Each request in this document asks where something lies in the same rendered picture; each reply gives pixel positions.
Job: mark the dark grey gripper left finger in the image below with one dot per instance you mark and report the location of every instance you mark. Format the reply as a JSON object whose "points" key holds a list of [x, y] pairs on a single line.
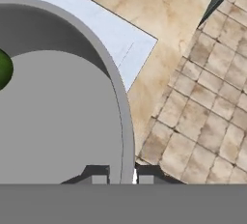
{"points": [[98, 173]]}

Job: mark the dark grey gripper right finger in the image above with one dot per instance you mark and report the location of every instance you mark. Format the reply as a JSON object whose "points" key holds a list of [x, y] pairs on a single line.
{"points": [[148, 173]]}

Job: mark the grey pot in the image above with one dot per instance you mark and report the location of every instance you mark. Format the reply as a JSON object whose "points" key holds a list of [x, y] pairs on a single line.
{"points": [[64, 115]]}

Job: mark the green avocado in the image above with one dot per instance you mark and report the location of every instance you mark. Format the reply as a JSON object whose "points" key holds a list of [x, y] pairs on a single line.
{"points": [[5, 69]]}

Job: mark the pale grey flat panel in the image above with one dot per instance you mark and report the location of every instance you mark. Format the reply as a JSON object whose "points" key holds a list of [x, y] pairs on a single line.
{"points": [[112, 30]]}

